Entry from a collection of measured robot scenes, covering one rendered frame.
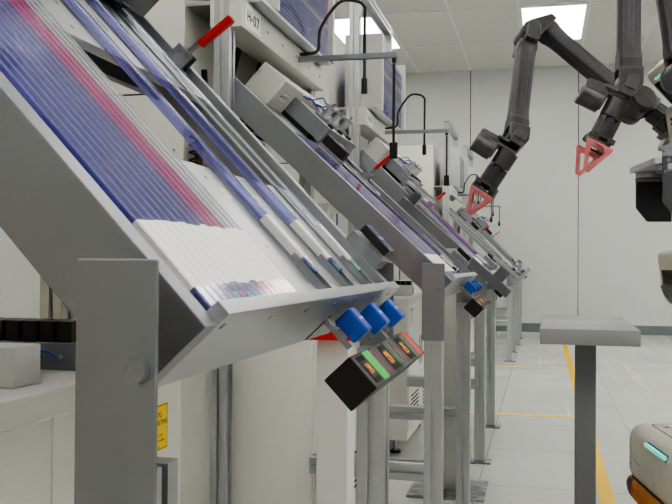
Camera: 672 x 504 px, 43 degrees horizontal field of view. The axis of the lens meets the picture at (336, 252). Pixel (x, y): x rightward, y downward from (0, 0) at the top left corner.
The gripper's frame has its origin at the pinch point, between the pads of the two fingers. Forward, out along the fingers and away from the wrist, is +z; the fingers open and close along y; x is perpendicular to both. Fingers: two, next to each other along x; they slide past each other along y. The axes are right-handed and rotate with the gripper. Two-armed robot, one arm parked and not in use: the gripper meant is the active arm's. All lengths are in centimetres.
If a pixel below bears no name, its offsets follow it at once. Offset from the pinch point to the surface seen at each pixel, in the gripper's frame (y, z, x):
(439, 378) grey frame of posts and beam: 54, 34, 19
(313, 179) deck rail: 49, 13, -30
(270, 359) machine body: 50, 54, -16
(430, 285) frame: 54, 18, 6
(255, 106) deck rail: 49, 6, -52
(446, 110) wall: -763, -80, -152
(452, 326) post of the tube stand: -45, 35, 12
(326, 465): 90, 52, 11
